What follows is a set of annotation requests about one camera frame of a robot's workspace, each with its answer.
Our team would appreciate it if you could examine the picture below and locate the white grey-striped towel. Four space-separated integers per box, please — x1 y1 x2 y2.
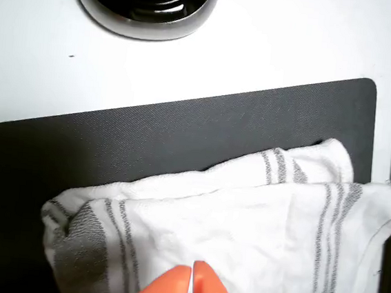
32 110 391 293

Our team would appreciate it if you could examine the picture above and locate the black round silver-rimmed stand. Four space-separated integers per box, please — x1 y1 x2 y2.
61 0 220 48

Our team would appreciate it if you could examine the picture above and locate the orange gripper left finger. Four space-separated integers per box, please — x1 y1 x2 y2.
126 259 192 293

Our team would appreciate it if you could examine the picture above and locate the black desk mat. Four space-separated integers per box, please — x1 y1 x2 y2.
0 43 381 293

